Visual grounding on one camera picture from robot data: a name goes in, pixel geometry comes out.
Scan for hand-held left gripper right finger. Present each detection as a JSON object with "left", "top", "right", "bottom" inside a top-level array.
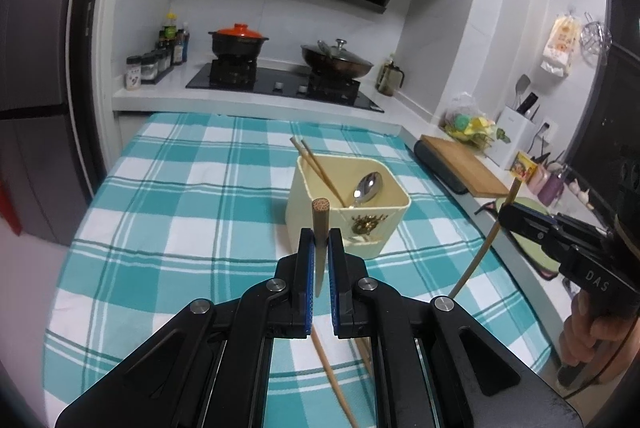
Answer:
[{"left": 326, "top": 229, "right": 592, "bottom": 428}]

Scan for cream utensil holder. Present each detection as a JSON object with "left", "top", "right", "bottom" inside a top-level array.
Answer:
[{"left": 284, "top": 152, "right": 412, "bottom": 260}]

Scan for purple bottle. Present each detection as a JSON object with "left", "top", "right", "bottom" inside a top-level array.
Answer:
[{"left": 542, "top": 167, "right": 571, "bottom": 209}]

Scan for green oil bottle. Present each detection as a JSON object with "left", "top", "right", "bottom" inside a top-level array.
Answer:
[{"left": 159, "top": 11, "right": 180, "bottom": 59}]

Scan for black spatula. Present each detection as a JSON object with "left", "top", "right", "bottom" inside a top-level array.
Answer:
[{"left": 514, "top": 74, "right": 532, "bottom": 114}]

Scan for spice rack with jars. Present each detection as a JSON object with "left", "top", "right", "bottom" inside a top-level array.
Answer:
[{"left": 124, "top": 50, "right": 172, "bottom": 92}]

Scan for wooden chopstick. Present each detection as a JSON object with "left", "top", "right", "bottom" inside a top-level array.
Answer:
[
  {"left": 310, "top": 197, "right": 331, "bottom": 300},
  {"left": 448, "top": 177, "right": 524, "bottom": 300},
  {"left": 300, "top": 139, "right": 346, "bottom": 208},
  {"left": 311, "top": 332, "right": 360, "bottom": 428},
  {"left": 356, "top": 338, "right": 375, "bottom": 375}
]

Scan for large silver spoon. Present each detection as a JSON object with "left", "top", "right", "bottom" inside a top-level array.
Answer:
[{"left": 346, "top": 171, "right": 385, "bottom": 210}]

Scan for wooden cutting board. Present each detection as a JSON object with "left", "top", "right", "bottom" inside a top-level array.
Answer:
[{"left": 419, "top": 134, "right": 512, "bottom": 198}]

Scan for glass jar with handle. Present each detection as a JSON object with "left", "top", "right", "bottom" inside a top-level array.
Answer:
[{"left": 375, "top": 53, "right": 404, "bottom": 97}]

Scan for black clay pot orange lid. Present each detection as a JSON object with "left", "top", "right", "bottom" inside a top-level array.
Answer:
[{"left": 208, "top": 23, "right": 270, "bottom": 59}]

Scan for garlic bulbs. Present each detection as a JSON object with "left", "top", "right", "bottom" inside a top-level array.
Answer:
[{"left": 569, "top": 182, "right": 596, "bottom": 210}]

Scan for pink cup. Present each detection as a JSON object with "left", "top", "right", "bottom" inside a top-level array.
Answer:
[{"left": 529, "top": 165, "right": 551, "bottom": 194}]

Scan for black tray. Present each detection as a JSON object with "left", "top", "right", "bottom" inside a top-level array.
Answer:
[{"left": 413, "top": 141, "right": 471, "bottom": 195}]

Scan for metal wire trivet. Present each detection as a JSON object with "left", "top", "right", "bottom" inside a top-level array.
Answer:
[{"left": 579, "top": 13, "right": 612, "bottom": 57}]

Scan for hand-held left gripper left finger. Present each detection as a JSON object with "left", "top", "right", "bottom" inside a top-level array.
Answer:
[{"left": 55, "top": 229, "right": 318, "bottom": 428}]

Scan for person's right hand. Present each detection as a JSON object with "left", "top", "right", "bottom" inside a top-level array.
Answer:
[{"left": 561, "top": 294, "right": 640, "bottom": 385}]

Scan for black gas hob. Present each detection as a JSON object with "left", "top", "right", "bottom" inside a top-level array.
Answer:
[{"left": 185, "top": 61, "right": 385, "bottom": 114}]

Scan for white knife holder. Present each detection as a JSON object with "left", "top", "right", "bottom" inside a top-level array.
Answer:
[{"left": 492, "top": 105, "right": 544, "bottom": 169}]

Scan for grey refrigerator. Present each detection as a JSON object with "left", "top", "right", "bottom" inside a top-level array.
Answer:
[{"left": 0, "top": 0, "right": 103, "bottom": 250}]

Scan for hanging printed bag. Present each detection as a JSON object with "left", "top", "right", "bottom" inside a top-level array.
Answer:
[{"left": 542, "top": 12, "right": 584, "bottom": 77}]

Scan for teal checked tablecloth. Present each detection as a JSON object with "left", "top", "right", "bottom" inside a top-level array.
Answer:
[{"left": 42, "top": 111, "right": 557, "bottom": 428}]

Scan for pair of wooden chopsticks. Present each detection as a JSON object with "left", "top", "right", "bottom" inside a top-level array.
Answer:
[{"left": 289, "top": 136, "right": 347, "bottom": 209}]

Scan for dark sauce bottle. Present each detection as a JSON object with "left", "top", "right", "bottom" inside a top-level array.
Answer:
[{"left": 172, "top": 27, "right": 191, "bottom": 67}]

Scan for dark wok with glass lid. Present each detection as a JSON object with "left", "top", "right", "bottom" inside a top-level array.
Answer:
[{"left": 300, "top": 38, "right": 374, "bottom": 79}]

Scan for plastic bag of sponges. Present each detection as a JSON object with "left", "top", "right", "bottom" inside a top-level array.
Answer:
[{"left": 442, "top": 93, "right": 501, "bottom": 144}]

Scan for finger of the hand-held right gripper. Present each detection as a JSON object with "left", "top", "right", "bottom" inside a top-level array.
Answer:
[{"left": 499, "top": 202, "right": 609, "bottom": 260}]

